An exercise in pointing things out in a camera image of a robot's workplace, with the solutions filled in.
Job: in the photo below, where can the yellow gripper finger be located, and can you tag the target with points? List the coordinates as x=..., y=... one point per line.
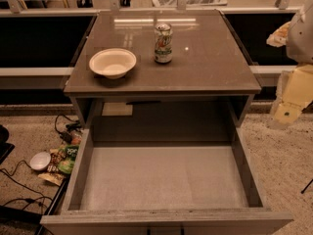
x=279, y=37
x=294, y=94

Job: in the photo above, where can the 7up soda can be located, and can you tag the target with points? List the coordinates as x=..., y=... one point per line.
x=163, y=43

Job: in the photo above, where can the grey cabinet with glass top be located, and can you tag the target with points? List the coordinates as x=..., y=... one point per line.
x=206, y=59

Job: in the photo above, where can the open grey top drawer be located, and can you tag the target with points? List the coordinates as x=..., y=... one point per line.
x=170, y=168

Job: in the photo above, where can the black tripod leg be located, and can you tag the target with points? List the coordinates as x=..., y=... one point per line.
x=304, y=189

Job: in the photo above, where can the white paper bowl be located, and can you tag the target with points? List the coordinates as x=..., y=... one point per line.
x=112, y=63

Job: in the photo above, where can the green snack bag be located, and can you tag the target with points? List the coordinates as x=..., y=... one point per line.
x=63, y=159

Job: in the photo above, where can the yellow snack bag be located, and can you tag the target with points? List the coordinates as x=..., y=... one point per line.
x=54, y=178

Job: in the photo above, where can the small white bowl on floor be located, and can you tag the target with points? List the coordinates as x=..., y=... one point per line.
x=40, y=161

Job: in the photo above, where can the black power adapter with cable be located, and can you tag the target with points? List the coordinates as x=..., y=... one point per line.
x=71, y=133

